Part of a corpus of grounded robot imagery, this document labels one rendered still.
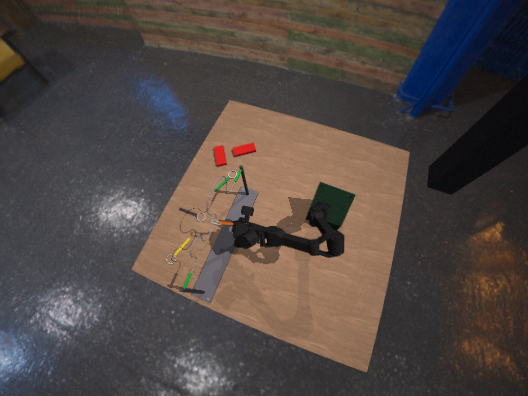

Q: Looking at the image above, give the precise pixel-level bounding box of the red rectangular block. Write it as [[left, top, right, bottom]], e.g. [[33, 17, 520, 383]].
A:
[[214, 146, 227, 167], [232, 142, 256, 157]]

